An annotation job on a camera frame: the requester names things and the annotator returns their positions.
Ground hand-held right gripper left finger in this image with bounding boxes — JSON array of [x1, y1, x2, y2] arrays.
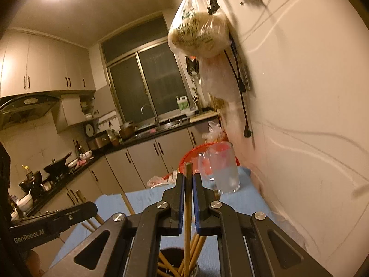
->
[[43, 173, 185, 277]]

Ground brown cooking pot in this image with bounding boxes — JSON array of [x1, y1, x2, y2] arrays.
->
[[119, 122, 135, 139]]

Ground large white bowl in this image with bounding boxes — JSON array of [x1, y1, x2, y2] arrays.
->
[[17, 194, 33, 212]]

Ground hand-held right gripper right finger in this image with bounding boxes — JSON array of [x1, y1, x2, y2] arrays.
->
[[193, 173, 335, 277]]

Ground kitchen sink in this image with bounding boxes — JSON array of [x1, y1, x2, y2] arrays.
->
[[160, 118, 185, 127]]

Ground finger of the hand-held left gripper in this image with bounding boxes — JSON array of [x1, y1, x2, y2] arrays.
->
[[43, 201, 98, 236]]

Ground clear hanging plastic bag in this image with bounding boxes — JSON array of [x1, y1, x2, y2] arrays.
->
[[199, 55, 245, 101]]

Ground blue table cloth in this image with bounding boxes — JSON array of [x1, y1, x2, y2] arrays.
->
[[50, 166, 306, 277]]

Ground person's left hand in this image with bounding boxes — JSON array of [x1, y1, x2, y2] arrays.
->
[[27, 250, 44, 276]]

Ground pile of chopsticks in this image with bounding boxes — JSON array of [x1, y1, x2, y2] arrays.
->
[[158, 232, 206, 277]]

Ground hanging bag of bread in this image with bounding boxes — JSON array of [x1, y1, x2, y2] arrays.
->
[[168, 0, 232, 58]]

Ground kitchen window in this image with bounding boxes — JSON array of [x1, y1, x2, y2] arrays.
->
[[99, 16, 199, 124]]

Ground wooden cutting board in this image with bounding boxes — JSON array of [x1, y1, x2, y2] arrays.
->
[[190, 110, 218, 123]]

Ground black wall cable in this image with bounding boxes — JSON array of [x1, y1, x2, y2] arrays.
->
[[223, 32, 254, 138]]

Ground black wok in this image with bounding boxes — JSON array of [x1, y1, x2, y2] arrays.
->
[[43, 152, 72, 174]]

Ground white plastic bag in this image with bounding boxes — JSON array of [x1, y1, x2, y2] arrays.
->
[[202, 121, 225, 142], [147, 170, 178, 189]]

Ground upper kitchen cabinets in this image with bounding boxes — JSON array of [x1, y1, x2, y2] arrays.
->
[[0, 29, 97, 135]]

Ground dark hanging bag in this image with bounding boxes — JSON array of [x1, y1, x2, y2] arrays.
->
[[186, 56, 200, 74]]

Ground metal faucet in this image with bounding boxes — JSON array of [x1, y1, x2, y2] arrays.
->
[[141, 103, 160, 127]]

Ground black utensil holder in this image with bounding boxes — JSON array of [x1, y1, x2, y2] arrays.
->
[[157, 247, 201, 277]]

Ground wall shelf with bowls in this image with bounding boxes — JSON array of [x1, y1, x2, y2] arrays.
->
[[79, 94, 95, 120]]

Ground lower kitchen cabinets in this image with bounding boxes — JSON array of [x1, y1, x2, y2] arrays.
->
[[37, 118, 220, 217]]

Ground red plastic basket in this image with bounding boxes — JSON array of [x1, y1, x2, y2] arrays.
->
[[179, 143, 240, 176]]

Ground kitchen cabinets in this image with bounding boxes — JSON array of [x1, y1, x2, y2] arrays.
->
[[37, 118, 220, 217], [0, 29, 97, 135]]

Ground gas stove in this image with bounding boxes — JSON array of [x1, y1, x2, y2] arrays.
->
[[40, 172, 65, 191]]

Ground black range hood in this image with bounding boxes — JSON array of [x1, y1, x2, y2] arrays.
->
[[0, 95, 62, 130]]

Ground metal box appliance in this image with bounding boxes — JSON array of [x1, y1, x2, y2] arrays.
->
[[87, 134, 111, 151]]

